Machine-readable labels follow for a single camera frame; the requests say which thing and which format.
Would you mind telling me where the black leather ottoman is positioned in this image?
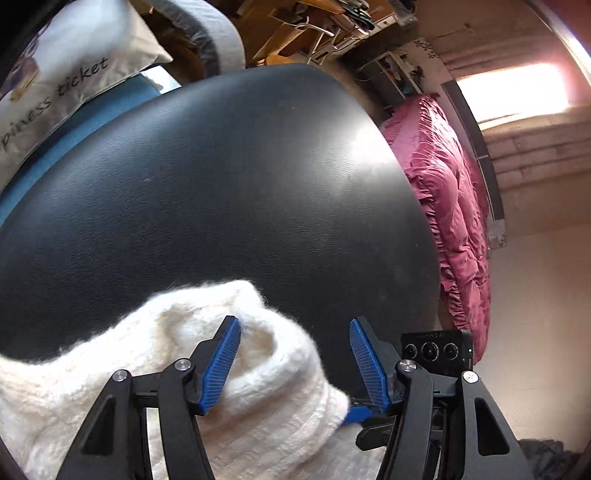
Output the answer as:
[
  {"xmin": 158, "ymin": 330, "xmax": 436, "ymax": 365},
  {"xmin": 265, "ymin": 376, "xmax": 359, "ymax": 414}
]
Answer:
[{"xmin": 1, "ymin": 64, "xmax": 439, "ymax": 394}]

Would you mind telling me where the wooden side table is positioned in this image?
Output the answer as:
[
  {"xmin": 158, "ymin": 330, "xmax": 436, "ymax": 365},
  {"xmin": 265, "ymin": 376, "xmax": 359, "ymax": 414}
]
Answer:
[{"xmin": 232, "ymin": 1, "xmax": 416, "ymax": 67}]

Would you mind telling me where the cream knitted sweater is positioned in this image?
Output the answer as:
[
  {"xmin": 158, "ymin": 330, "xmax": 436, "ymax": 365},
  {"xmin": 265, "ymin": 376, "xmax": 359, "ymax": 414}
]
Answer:
[{"xmin": 1, "ymin": 280, "xmax": 383, "ymax": 479}]

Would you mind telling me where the pink ruffled bedspread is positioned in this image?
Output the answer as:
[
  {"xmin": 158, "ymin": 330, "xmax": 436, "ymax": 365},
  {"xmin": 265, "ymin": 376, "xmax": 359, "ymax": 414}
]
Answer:
[{"xmin": 381, "ymin": 95, "xmax": 491, "ymax": 362}]

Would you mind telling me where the multicolour sofa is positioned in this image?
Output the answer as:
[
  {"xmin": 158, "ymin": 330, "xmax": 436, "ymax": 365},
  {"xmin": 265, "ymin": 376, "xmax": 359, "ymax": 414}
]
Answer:
[{"xmin": 1, "ymin": 1, "xmax": 245, "ymax": 219}]

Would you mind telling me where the deer print cushion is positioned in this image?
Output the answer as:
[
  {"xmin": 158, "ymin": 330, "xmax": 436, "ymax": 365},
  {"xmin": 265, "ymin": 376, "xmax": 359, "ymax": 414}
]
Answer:
[{"xmin": 1, "ymin": 1, "xmax": 172, "ymax": 187}]

